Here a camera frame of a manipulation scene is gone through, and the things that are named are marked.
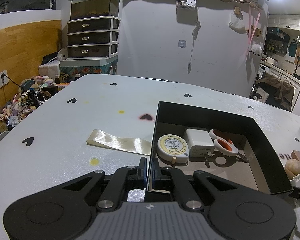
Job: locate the round yellow tape measure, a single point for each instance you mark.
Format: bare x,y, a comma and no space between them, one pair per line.
173,149

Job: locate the orange white scissors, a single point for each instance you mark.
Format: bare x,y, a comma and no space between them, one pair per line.
224,144

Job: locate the brown cloth covered chair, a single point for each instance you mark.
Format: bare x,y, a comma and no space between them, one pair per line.
275,92

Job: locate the black cardboard box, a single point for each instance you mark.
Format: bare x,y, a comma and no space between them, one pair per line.
264,171

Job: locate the glass fish tank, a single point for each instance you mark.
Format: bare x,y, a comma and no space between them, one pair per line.
93,8

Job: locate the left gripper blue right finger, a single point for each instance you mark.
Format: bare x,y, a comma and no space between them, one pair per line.
178,184

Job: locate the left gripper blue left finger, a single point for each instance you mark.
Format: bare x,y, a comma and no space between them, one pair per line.
118,185

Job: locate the white power adapter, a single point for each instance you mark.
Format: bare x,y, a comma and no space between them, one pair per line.
199,142

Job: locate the white plush sheep toy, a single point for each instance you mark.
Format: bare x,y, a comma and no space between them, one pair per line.
256,49

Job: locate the pile of plush toys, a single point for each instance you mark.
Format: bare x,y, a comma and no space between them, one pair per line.
32,93

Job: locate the shiny cream ribbon strip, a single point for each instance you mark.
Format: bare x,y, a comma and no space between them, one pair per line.
102,139

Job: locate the white three-drawer cabinet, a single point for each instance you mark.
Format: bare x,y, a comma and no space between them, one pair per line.
93,37

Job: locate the teal patterned side table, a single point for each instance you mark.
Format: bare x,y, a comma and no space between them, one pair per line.
71,68

